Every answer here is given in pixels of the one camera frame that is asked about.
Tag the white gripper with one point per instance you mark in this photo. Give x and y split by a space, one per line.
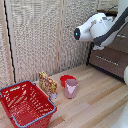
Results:
98 47

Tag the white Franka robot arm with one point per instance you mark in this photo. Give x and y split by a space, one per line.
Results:
100 28

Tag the brown wooden drawer cabinet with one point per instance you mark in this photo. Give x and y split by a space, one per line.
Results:
113 63

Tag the red bowl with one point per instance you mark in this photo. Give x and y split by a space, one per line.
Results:
66 79

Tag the pink cup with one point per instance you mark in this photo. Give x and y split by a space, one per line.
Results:
71 89

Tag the red plastic shopping basket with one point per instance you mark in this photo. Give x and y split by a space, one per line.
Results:
25 105

